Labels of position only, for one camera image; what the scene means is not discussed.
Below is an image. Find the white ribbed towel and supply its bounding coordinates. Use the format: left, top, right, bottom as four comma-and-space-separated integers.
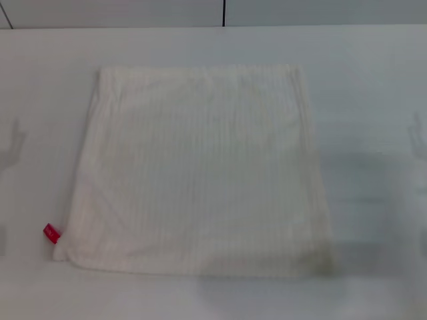
42, 63, 338, 278

